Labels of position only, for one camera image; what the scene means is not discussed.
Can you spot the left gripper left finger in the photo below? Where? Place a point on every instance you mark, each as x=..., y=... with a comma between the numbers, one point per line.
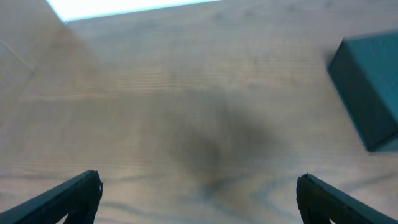
x=76, y=201

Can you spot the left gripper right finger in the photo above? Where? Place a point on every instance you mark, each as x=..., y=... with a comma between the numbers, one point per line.
x=321, y=203

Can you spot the dark green box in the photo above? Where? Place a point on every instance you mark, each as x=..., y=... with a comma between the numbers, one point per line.
x=364, y=72

